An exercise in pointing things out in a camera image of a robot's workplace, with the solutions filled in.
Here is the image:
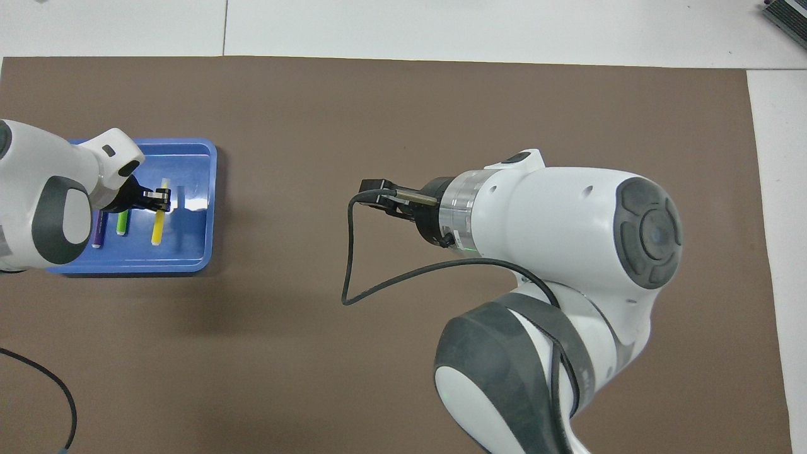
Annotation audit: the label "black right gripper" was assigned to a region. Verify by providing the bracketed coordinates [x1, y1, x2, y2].
[359, 177, 458, 248]

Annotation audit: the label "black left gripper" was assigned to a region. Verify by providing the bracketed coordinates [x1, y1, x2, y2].
[101, 175, 173, 214]

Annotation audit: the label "yellow marker pen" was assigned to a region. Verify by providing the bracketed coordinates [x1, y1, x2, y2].
[151, 178, 171, 246]

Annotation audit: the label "blue plastic tray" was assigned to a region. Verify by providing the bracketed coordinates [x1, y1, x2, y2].
[47, 137, 218, 276]

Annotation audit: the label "brown table mat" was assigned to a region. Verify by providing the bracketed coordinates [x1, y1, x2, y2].
[0, 55, 794, 454]

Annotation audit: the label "grey ribbed device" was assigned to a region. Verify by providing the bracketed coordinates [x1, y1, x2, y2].
[763, 0, 807, 35]

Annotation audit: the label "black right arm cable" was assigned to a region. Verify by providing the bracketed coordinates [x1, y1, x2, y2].
[341, 188, 582, 454]

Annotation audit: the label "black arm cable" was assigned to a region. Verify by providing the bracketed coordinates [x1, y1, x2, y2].
[341, 188, 582, 454]
[0, 348, 78, 454]

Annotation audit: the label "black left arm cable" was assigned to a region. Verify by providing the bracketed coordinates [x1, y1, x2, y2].
[0, 348, 78, 454]

